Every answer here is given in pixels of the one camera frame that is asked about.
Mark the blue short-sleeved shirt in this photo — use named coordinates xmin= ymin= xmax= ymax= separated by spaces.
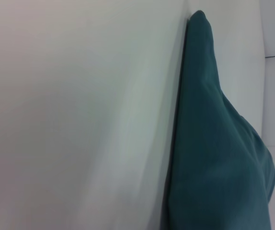
xmin=162 ymin=10 xmax=275 ymax=230

